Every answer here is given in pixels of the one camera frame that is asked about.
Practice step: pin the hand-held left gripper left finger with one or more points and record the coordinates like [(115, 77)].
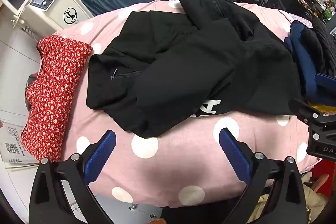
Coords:
[(101, 153)]

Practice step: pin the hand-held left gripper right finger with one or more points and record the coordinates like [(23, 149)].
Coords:
[(235, 158)]

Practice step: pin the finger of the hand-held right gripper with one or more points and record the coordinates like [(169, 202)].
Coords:
[(325, 81), (302, 107)]

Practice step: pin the black jacket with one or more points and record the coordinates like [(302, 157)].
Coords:
[(183, 61)]

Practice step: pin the red box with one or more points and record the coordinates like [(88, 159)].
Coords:
[(324, 174)]

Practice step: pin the navy blue cloth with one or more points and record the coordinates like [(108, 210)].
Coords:
[(302, 61)]

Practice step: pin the black quilted garment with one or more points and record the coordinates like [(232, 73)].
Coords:
[(323, 43)]

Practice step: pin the beige cloth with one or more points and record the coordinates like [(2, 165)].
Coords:
[(315, 200)]

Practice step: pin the pink polka-dot blanket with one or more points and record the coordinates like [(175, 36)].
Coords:
[(170, 161)]

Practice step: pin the red floral garment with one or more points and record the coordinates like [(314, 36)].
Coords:
[(52, 87)]

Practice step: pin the printed paper leaflet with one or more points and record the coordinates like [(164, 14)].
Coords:
[(14, 142)]

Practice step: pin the white power strip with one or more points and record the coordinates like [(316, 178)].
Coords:
[(29, 31)]

